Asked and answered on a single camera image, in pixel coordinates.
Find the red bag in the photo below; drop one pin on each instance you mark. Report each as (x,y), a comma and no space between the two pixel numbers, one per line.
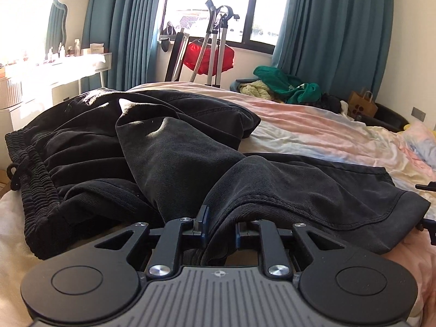
(227,58)

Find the grey wall outlet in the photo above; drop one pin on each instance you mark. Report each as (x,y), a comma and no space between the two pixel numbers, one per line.
(418,113)

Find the cream knitted cloth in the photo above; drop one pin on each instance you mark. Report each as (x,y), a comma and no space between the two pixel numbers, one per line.
(255,88)

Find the black tub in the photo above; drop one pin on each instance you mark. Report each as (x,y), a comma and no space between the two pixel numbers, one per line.
(391,117)

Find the white ribbed storage box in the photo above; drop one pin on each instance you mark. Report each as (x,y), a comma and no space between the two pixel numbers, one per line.
(10,92)

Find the brown paper bag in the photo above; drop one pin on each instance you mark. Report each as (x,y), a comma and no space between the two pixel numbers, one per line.
(362,107)

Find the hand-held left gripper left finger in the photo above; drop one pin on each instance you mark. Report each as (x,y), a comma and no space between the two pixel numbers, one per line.
(203,213)

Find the pastel printed quilt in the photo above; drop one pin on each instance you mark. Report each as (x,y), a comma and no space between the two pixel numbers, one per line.
(417,146)

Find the dark hanging cloth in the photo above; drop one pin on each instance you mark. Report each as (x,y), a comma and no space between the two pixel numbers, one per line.
(167,34)

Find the silver metal pole stand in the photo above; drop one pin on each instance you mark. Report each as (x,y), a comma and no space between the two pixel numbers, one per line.
(223,41)

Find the green cloth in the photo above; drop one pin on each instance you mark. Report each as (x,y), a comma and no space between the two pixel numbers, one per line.
(282,80)

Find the window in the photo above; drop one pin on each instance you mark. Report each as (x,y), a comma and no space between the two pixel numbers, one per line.
(272,6)

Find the white framed mirror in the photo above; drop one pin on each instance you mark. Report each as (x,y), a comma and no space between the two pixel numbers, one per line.
(56,24)

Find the black pants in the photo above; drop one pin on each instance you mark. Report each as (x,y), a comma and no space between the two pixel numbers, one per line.
(170,160)

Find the beige patterned pole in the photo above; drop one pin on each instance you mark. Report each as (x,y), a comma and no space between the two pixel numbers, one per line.
(201,51)

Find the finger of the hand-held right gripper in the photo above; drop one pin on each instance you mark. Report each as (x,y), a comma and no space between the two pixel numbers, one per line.
(427,187)
(431,223)

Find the pink pastel bed sheet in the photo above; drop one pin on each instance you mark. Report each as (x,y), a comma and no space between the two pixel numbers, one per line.
(306,126)

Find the dark clothes pile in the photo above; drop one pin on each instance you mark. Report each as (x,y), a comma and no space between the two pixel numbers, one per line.
(332,104)

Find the teal curtain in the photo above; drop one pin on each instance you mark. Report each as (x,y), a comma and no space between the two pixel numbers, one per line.
(333,34)
(126,24)

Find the white dressing table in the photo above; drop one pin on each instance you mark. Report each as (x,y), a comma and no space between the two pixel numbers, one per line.
(68,70)

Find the row of cosmetic bottles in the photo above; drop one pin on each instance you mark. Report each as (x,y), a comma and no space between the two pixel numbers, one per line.
(77,47)

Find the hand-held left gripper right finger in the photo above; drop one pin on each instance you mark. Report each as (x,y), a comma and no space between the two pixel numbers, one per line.
(243,231)

